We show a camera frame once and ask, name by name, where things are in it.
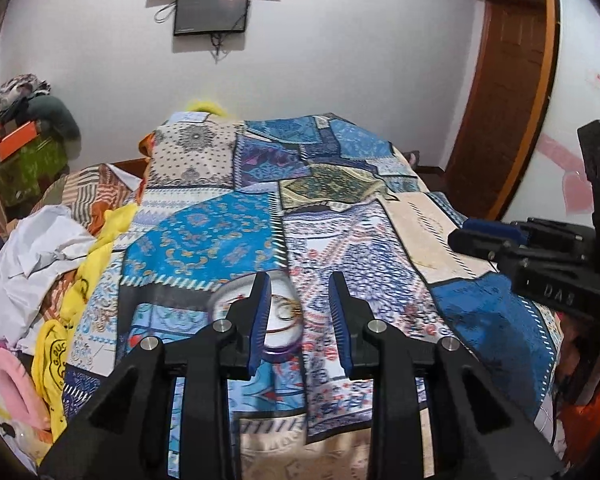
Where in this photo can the orange striped cloth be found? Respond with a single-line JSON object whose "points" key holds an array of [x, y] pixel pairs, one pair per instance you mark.
{"points": [[87, 195]]}

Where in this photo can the patchwork printed blanket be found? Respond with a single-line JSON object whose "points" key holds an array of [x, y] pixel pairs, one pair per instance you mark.
{"points": [[220, 230]]}

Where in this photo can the person's orange clothing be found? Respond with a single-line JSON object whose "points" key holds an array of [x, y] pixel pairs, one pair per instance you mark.
{"points": [[595, 425]]}

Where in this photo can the wooden door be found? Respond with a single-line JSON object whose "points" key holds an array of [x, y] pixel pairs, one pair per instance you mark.
{"points": [[505, 110]]}

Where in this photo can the pink plush cloth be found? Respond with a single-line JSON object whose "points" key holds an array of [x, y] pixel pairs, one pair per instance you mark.
{"points": [[12, 380]]}

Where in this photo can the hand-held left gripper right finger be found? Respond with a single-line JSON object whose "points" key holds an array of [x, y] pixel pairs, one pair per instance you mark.
{"points": [[337, 310]]}

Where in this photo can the grey cushion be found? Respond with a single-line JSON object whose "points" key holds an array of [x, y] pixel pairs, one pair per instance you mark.
{"points": [[55, 115]]}

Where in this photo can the pile of clothes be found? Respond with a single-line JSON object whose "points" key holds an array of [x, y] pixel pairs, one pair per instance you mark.
{"points": [[15, 92]]}

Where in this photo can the purple heart-shaped box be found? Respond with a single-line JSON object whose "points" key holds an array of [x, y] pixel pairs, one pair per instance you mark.
{"points": [[280, 345]]}

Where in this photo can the orange box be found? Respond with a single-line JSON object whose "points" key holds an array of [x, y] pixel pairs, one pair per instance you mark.
{"points": [[15, 140]]}

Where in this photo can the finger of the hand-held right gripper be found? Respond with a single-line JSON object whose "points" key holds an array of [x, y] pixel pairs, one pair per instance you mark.
{"points": [[475, 245], [490, 227]]}

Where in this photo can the small black wall monitor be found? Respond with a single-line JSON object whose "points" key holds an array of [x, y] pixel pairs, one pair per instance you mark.
{"points": [[211, 10]]}

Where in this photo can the white cloth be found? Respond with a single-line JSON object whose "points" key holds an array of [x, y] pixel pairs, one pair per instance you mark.
{"points": [[35, 260]]}

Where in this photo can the pink sticker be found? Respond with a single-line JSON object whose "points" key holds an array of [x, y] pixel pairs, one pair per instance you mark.
{"points": [[565, 170]]}

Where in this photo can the green patterned cloth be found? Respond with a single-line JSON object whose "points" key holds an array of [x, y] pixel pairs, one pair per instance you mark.
{"points": [[27, 170]]}

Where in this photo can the yellow printed cloth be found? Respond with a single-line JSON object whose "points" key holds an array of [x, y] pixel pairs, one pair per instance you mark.
{"points": [[87, 280]]}

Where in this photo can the white wardrobe door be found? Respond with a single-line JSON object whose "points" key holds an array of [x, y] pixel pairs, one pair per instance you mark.
{"points": [[580, 60]]}

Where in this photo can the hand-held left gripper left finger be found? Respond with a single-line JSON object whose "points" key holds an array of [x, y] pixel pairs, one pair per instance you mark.
{"points": [[261, 310]]}

